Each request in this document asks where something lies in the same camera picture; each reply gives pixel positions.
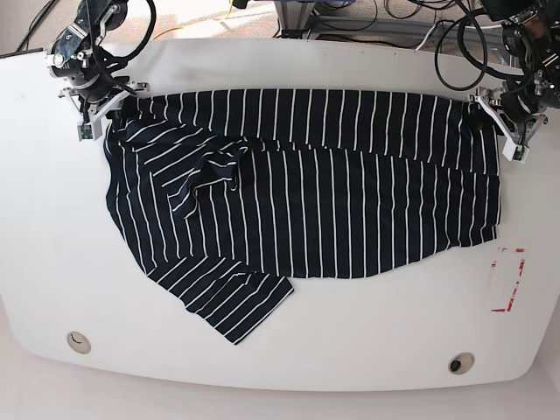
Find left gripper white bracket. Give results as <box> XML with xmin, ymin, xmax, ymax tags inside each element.
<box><xmin>465</xmin><ymin>85</ymin><xmax>548</xmax><ymax>153</ymax></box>

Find grey aluminium frame stand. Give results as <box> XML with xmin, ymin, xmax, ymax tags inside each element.
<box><xmin>273</xmin><ymin>0</ymin><xmax>526</xmax><ymax>69</ymax></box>

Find navy white striped t-shirt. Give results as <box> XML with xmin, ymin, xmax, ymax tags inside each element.
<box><xmin>103</xmin><ymin>89</ymin><xmax>501</xmax><ymax>344</ymax></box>

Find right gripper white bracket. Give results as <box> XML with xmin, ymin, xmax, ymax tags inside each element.
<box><xmin>59</xmin><ymin>80</ymin><xmax>151</xmax><ymax>127</ymax></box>

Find right table cable grommet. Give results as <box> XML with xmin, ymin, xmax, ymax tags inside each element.
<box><xmin>448</xmin><ymin>353</ymin><xmax>475</xmax><ymax>375</ymax></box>

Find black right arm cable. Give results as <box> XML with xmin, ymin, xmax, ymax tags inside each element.
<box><xmin>82</xmin><ymin>0</ymin><xmax>158</xmax><ymax>93</ymax></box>

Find left table cable grommet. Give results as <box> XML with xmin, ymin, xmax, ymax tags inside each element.
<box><xmin>66</xmin><ymin>332</ymin><xmax>91</xmax><ymax>354</ymax></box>

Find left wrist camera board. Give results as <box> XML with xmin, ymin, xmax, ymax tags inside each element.
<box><xmin>502</xmin><ymin>140</ymin><xmax>529</xmax><ymax>164</ymax></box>

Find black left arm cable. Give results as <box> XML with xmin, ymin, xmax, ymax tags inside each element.
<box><xmin>432</xmin><ymin>0</ymin><xmax>526</xmax><ymax>91</ymax></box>

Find table cable grommet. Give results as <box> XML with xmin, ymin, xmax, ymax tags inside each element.
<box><xmin>448</xmin><ymin>353</ymin><xmax>475</xmax><ymax>375</ymax></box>
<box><xmin>66</xmin><ymin>332</ymin><xmax>91</xmax><ymax>354</ymax></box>

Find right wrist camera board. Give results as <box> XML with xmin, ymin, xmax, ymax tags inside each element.
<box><xmin>77</xmin><ymin>121</ymin><xmax>103</xmax><ymax>141</ymax></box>

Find white floor cable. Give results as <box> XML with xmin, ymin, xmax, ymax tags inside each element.
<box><xmin>414</xmin><ymin>21</ymin><xmax>504</xmax><ymax>52</ymax></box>

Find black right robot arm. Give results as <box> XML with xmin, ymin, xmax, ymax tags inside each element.
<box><xmin>46</xmin><ymin>1</ymin><xmax>157</xmax><ymax>138</ymax></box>

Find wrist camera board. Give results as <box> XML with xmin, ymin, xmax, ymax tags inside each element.
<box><xmin>77</xmin><ymin>121</ymin><xmax>103</xmax><ymax>141</ymax></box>
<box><xmin>502</xmin><ymin>140</ymin><xmax>529</xmax><ymax>164</ymax></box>

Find red tape rectangle marking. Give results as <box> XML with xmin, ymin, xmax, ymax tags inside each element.
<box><xmin>486</xmin><ymin>248</ymin><xmax>526</xmax><ymax>313</ymax></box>

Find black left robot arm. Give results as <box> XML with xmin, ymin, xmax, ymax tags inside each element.
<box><xmin>457</xmin><ymin>1</ymin><xmax>559</xmax><ymax>162</ymax></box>

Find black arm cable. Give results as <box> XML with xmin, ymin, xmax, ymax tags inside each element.
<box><xmin>82</xmin><ymin>0</ymin><xmax>158</xmax><ymax>93</ymax></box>
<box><xmin>432</xmin><ymin>0</ymin><xmax>526</xmax><ymax>91</ymax></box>

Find yellow floor cable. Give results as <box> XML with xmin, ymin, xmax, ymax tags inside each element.
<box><xmin>152</xmin><ymin>0</ymin><xmax>233</xmax><ymax>41</ymax></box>

